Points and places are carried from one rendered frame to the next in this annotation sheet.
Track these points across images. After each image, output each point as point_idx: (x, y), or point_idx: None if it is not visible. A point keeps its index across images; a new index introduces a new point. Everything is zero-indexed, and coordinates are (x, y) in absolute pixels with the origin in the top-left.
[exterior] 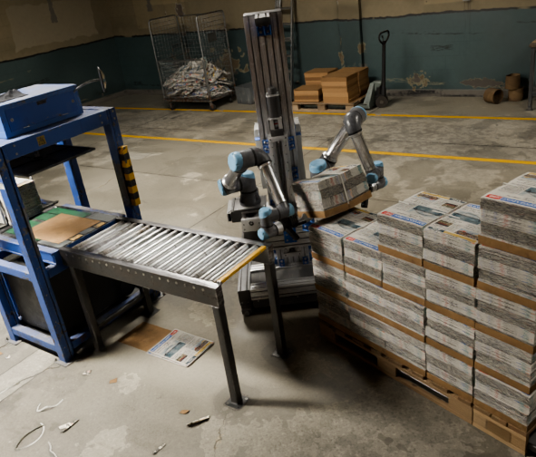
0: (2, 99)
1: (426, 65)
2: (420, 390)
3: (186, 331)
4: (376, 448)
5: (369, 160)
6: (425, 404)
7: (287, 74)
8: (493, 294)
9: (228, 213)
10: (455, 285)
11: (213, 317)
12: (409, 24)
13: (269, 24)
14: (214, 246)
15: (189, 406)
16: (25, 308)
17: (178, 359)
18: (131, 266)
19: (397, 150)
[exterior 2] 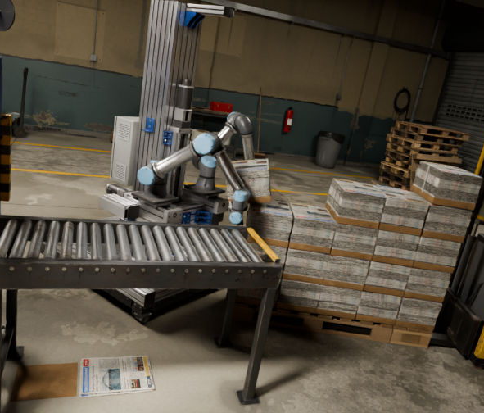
0: None
1: (53, 106)
2: (344, 333)
3: (97, 356)
4: (375, 380)
5: (254, 157)
6: (355, 341)
7: (195, 70)
8: (434, 238)
9: (125, 209)
10: (403, 238)
11: (109, 334)
12: (38, 67)
13: (203, 18)
14: (197, 233)
15: None
16: None
17: (133, 387)
18: (148, 263)
19: (85, 172)
